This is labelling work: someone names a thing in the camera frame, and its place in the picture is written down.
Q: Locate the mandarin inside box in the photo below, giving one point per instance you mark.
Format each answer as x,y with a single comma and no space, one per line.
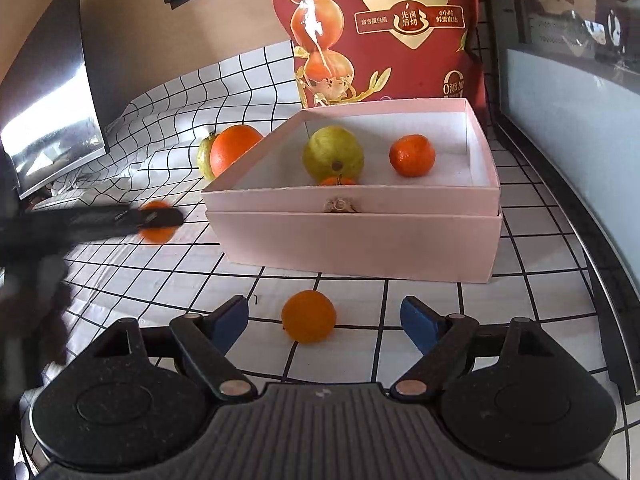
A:
412,156

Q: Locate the pink gift box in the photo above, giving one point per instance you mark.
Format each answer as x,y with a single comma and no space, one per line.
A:
265,210

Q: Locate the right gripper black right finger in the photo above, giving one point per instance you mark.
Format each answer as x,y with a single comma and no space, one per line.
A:
444,342

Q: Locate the white black-grid tablecloth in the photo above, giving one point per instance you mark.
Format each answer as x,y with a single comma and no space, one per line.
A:
277,336

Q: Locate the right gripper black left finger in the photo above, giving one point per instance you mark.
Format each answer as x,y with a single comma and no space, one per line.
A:
204,342

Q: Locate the yellow-green guava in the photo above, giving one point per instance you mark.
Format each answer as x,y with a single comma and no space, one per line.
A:
333,151

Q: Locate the small mandarin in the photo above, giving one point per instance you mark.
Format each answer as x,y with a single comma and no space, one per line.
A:
337,180

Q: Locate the mandarin orange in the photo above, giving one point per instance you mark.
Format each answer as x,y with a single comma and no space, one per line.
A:
308,317
157,235

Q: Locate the red snack bag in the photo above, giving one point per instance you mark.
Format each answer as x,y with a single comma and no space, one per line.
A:
350,51

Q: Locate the large orange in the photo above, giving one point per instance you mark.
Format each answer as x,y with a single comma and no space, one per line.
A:
230,145

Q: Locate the mandarin orange front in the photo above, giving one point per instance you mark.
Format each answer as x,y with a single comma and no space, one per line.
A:
308,317

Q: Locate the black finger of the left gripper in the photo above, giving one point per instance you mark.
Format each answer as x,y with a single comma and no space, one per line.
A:
72,226

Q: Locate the dark monitor screen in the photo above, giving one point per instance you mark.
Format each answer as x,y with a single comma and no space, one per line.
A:
49,125

